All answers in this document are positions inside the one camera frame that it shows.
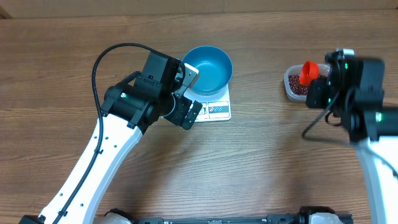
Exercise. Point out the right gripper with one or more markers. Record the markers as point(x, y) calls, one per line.
point(318, 91)

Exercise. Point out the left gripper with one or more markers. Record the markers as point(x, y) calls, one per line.
point(185, 104)

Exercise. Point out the red measuring scoop blue handle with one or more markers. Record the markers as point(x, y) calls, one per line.
point(308, 73)

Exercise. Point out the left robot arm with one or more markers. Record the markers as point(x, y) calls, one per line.
point(129, 108)

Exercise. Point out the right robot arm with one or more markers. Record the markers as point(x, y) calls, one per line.
point(353, 92)

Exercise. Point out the white digital kitchen scale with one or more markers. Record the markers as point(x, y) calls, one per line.
point(215, 107)

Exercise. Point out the blue metal bowl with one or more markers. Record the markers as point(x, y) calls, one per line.
point(215, 69)

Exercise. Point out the clear plastic container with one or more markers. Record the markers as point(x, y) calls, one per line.
point(295, 70)

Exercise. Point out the red azuki beans in container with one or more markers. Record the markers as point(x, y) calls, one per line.
point(299, 89)

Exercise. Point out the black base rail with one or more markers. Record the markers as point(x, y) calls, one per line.
point(306, 215)

